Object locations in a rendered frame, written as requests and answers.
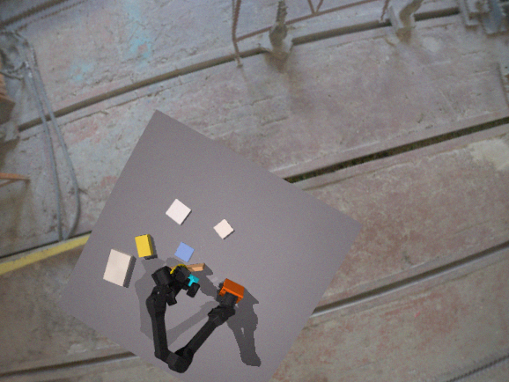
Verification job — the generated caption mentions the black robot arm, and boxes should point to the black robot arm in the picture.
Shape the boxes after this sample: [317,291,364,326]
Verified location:
[145,266,239,373]

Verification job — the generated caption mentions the yellow rectangular block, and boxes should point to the yellow rectangular block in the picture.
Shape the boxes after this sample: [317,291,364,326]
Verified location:
[135,234,154,258]

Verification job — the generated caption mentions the white rectangular block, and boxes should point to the white rectangular block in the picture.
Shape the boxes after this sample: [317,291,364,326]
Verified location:
[103,247,133,286]

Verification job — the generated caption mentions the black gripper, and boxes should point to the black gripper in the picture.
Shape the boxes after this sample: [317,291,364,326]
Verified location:
[167,267,200,298]

